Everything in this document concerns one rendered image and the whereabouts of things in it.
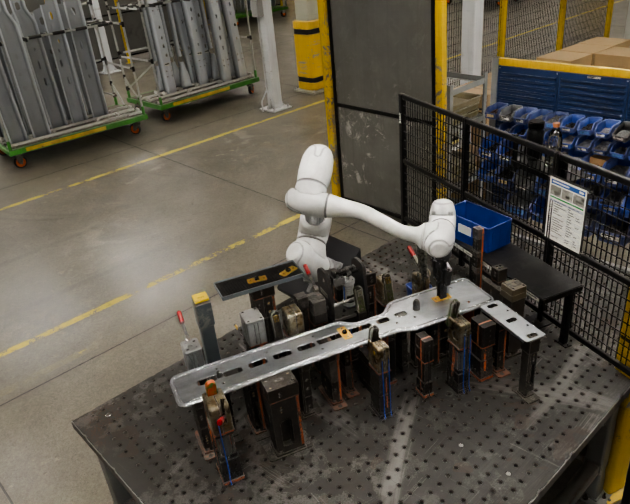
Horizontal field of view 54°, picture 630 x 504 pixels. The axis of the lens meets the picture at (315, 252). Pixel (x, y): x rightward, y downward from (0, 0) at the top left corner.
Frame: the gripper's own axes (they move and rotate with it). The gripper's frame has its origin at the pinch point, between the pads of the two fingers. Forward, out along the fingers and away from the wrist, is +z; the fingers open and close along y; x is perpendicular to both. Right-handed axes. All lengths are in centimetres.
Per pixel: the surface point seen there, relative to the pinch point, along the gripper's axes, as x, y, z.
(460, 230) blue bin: 34.9, -35.6, -3.6
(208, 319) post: -95, -30, -1
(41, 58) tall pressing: -132, -717, -17
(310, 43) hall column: 256, -734, 24
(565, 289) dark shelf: 46, 24, 2
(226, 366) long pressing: -96, -4, 5
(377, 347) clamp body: -42.4, 20.1, 1.0
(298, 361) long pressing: -70, 7, 5
